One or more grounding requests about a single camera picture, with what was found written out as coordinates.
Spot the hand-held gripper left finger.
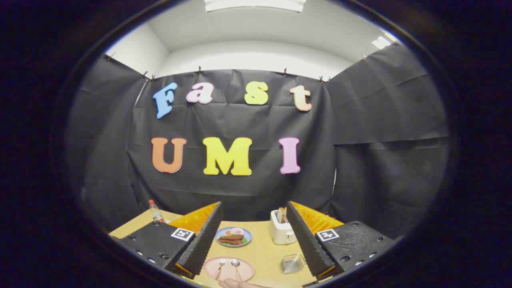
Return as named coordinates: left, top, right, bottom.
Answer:
left=116, top=201, right=224, bottom=280

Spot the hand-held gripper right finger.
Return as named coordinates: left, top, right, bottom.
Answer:
left=286, top=201, right=400, bottom=280

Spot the blue plate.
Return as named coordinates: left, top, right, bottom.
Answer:
left=215, top=227, right=252, bottom=248

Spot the white toaster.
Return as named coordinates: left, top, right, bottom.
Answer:
left=269, top=210, right=297, bottom=245

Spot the pink plate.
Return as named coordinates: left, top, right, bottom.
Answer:
left=203, top=256, right=255, bottom=282

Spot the clear water bottle red cap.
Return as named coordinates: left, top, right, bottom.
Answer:
left=149, top=200, right=165, bottom=223

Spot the large ceiling light panel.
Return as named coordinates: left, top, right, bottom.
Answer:
left=204, top=0, right=306, bottom=12

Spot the metal wire rack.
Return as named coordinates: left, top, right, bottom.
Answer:
left=280, top=254, right=306, bottom=274

